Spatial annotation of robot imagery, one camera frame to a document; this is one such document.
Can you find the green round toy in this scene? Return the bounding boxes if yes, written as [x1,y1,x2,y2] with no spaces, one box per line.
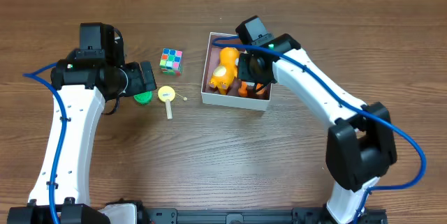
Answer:
[133,91,153,105]

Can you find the yellow wooden rattle drum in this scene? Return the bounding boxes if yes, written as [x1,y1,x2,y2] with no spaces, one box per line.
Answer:
[157,86,176,120]

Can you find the colourful puzzle cube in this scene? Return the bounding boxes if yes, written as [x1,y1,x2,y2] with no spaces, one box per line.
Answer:
[159,48,183,76]

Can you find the orange dinosaur toy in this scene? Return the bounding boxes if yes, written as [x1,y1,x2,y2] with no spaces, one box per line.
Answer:
[208,47,240,95]

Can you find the white plush duck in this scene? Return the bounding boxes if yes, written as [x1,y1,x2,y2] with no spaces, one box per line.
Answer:
[237,81,266,98]

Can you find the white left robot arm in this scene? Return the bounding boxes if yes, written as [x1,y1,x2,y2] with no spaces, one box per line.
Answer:
[7,59,156,223]

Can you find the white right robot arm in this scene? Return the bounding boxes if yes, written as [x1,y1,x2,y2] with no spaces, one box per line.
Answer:
[239,34,397,223]

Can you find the white cardboard box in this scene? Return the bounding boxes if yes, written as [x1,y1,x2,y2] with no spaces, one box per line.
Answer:
[201,32,272,111]

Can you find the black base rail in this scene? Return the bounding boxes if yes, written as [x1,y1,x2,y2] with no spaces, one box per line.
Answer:
[104,200,388,224]

